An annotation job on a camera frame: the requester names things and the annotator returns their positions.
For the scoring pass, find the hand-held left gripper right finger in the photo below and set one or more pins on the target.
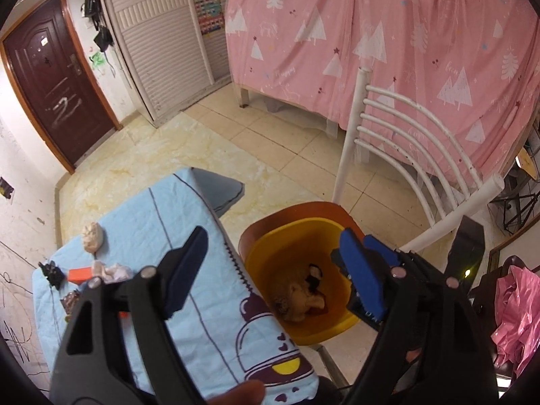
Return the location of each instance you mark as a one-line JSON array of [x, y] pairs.
[[365, 278]]

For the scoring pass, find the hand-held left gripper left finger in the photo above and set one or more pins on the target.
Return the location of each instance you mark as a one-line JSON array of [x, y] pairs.
[[181, 282]]

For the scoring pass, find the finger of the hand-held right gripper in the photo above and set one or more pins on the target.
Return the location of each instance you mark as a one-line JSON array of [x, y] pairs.
[[465, 242], [382, 249]]

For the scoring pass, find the yellow plastic bin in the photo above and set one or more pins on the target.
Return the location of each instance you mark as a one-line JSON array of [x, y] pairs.
[[270, 257]]

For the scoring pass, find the beige knotted cloth ball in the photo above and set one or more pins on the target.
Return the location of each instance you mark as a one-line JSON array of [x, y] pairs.
[[93, 238]]

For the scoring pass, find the orange block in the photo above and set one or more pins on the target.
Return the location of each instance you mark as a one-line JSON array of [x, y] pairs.
[[78, 275]]

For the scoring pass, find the person's left hand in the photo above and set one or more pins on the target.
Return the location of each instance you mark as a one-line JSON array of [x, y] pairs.
[[238, 394]]

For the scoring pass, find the black scrap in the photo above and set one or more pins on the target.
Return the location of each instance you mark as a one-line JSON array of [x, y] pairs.
[[315, 273]]

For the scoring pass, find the black metal rack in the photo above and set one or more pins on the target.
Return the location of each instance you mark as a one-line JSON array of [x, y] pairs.
[[517, 206]]

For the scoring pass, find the white crumpled tissue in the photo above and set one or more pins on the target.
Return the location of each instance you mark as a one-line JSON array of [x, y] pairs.
[[113, 272]]

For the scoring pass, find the blue printed table cloth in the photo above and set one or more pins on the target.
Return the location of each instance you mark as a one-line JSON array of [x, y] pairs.
[[139, 228]]

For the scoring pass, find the pink plastic bag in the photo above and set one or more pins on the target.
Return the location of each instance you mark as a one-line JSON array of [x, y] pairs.
[[519, 316]]

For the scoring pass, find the brown wrapper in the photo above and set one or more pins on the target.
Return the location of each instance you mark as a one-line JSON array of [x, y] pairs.
[[71, 299]]

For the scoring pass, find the small black toy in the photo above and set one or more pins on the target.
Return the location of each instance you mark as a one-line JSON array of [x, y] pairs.
[[52, 275]]

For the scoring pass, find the white metal chair orange seat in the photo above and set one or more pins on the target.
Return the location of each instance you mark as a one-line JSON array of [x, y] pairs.
[[362, 93]]

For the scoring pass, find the pink tree print curtain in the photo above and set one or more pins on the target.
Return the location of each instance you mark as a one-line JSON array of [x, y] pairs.
[[379, 17]]

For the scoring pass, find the dark brown door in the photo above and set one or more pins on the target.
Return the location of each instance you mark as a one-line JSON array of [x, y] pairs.
[[50, 84]]

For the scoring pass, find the green hanging plastic bag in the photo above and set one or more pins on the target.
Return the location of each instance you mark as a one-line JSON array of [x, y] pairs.
[[98, 60]]

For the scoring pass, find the white louvred wardrobe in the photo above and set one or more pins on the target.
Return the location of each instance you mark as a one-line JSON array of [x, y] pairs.
[[160, 42]]

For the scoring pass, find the small black hanging bag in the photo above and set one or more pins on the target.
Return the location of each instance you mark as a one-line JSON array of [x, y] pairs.
[[102, 39]]

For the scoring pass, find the white bed frame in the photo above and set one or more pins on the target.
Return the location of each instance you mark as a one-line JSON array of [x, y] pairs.
[[243, 95]]

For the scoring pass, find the dark wall sticker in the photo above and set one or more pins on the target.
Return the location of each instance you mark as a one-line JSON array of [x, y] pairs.
[[5, 187]]

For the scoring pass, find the colourful grid wall poster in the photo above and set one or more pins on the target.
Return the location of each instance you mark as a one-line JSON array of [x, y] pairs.
[[206, 4]]

